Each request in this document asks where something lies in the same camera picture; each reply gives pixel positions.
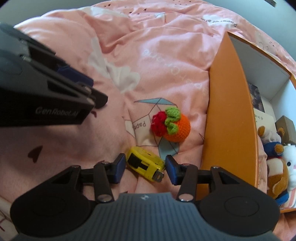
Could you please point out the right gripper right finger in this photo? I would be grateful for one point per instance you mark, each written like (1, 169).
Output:
(183, 175)

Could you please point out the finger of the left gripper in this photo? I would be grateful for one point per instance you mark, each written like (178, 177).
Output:
(98, 97)
(75, 75)

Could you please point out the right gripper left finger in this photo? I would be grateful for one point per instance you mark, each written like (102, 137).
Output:
(105, 174)

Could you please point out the yellow tape measure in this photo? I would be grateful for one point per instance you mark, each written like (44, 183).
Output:
(146, 163)

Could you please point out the orange crochet fruit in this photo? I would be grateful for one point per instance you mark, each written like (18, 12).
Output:
(171, 125)

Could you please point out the bear plush blue outfit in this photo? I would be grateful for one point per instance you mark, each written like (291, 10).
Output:
(277, 171)

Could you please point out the pink dark card box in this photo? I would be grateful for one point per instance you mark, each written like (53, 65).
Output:
(256, 97)

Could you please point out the white dog plush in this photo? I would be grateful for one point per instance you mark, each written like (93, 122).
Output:
(289, 158)

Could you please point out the white rectangular box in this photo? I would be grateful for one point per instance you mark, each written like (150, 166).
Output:
(265, 126)

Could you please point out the pink patterned duvet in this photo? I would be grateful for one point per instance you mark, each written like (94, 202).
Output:
(133, 50)

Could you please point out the orange cardboard storage box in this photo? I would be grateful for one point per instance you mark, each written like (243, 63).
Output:
(230, 139)

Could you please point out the grey wall switch panel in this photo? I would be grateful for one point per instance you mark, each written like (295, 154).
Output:
(271, 2)

